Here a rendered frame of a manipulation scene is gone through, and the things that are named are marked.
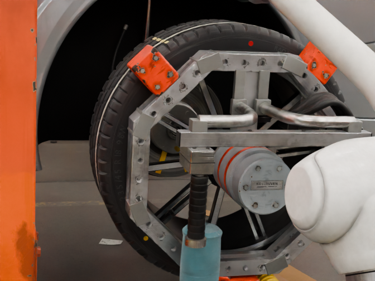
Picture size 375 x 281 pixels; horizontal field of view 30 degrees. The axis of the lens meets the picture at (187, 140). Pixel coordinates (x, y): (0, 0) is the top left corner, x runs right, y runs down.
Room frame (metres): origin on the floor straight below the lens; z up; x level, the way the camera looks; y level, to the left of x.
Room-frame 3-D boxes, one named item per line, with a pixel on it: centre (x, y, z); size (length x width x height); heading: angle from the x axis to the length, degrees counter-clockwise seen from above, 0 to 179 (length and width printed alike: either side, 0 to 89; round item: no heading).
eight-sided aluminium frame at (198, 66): (1.62, -0.13, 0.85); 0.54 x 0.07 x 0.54; 105
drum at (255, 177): (1.55, -0.15, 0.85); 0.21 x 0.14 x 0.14; 15
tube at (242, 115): (1.48, -0.07, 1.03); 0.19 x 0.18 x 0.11; 15
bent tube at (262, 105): (1.53, -0.26, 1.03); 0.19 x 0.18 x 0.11; 15
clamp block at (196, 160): (1.38, -0.02, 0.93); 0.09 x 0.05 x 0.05; 15
